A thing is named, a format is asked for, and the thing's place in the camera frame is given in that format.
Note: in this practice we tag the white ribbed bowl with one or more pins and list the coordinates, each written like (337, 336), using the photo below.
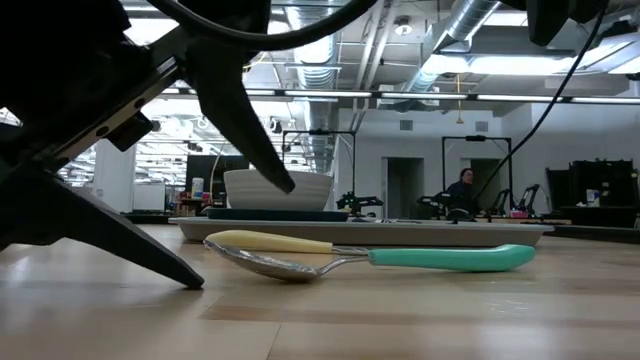
(312, 192)

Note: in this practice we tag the overhead light strip rail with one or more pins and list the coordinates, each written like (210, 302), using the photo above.
(425, 95)

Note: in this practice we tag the white wipes canister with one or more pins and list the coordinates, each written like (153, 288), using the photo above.
(197, 189)

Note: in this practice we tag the black cabinet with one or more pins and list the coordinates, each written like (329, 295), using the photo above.
(610, 175)

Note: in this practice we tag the silver ventilation duct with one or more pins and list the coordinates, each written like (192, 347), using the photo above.
(315, 65)

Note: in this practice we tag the grey plastic tray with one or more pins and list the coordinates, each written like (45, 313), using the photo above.
(360, 232)

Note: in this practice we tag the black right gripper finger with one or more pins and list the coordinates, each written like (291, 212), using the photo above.
(545, 22)

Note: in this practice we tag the black frame stand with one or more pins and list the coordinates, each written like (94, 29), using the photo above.
(320, 132)
(475, 138)

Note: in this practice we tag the black background robot arm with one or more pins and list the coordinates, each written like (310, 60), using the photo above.
(357, 202)

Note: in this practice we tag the white square column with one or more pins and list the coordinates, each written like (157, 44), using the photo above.
(115, 185)

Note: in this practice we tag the whiteboard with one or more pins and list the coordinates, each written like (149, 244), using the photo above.
(148, 197)

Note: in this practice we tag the person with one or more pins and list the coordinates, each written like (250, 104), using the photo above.
(462, 190)

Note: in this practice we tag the black monitor panel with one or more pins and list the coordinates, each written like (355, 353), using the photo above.
(200, 167)

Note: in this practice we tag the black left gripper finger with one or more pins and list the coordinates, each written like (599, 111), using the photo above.
(100, 225)
(230, 95)

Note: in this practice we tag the dark blue plate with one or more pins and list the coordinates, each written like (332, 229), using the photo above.
(280, 215)

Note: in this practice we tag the white and blue cup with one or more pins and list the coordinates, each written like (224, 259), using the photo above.
(592, 197)

